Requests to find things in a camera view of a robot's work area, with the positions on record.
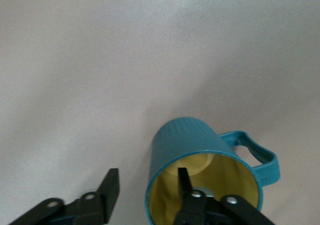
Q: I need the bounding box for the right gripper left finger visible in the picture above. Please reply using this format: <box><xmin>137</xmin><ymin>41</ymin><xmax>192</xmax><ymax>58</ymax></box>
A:
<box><xmin>9</xmin><ymin>168</ymin><xmax>120</xmax><ymax>225</ymax></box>

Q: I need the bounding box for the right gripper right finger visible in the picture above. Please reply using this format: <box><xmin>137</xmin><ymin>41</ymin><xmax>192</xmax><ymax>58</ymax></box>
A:
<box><xmin>174</xmin><ymin>167</ymin><xmax>273</xmax><ymax>225</ymax></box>

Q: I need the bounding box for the teal cup with handle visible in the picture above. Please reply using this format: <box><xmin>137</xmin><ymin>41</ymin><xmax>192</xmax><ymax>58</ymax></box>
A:
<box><xmin>144</xmin><ymin>116</ymin><xmax>281</xmax><ymax>225</ymax></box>

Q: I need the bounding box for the brown table cover mat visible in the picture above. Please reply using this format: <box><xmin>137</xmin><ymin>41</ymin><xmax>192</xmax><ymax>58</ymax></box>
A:
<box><xmin>0</xmin><ymin>0</ymin><xmax>320</xmax><ymax>225</ymax></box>

